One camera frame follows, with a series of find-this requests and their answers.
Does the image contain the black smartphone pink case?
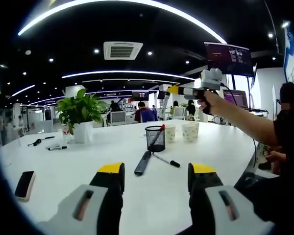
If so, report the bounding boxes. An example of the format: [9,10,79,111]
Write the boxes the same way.
[14,170,36,202]

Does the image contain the grey office chair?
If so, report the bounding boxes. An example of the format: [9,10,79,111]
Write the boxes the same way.
[109,111,127,127]

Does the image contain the small white red figurine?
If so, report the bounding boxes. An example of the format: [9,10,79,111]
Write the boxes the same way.
[62,124,74,144]

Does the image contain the large hanging dark monitor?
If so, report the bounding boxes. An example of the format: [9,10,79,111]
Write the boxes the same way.
[204,42,255,78]

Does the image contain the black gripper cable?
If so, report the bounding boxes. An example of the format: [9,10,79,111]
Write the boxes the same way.
[220,84,241,108]

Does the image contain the curved ceiling light strip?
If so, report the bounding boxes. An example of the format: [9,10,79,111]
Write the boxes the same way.
[61,70,196,81]
[17,0,227,44]

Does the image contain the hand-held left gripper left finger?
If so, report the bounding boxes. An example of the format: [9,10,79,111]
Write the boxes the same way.
[36,162,126,235]

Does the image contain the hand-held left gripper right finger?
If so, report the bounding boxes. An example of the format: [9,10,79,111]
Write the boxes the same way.
[187,163,274,235]

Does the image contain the black mesh pen holder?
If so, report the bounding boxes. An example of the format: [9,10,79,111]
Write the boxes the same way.
[145,125,166,152]

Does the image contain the group of ceiling downlights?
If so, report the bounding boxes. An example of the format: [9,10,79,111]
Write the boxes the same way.
[0,23,289,98]

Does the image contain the ceiling air conditioner unit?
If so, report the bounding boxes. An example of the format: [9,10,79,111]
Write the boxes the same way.
[103,41,144,61]

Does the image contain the blue jacket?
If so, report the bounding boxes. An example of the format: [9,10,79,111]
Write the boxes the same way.
[150,107,160,122]

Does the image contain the short ceiling light strip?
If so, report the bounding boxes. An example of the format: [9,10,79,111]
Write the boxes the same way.
[11,85,36,97]

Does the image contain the white printed paper cup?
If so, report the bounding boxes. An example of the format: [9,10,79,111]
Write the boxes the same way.
[191,121,200,138]
[182,124,196,143]
[164,125,177,144]

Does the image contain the black capped whiteboard marker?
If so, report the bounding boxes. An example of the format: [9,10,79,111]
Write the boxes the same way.
[153,153,181,168]

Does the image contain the purple screen desk monitor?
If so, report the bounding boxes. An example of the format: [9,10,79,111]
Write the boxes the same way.
[222,90,249,110]

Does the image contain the person's right hand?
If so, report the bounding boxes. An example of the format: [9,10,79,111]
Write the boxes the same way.
[197,91,222,116]

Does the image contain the red whiteboard marker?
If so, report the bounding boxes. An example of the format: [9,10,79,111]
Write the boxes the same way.
[153,124,166,145]

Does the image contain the white office chair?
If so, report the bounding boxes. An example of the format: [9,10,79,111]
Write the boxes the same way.
[172,107,186,120]

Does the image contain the green plant in white pot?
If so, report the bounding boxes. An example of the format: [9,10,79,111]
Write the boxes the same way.
[55,88,110,144]

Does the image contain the black table cable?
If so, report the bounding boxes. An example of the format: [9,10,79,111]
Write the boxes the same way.
[251,139,258,168]

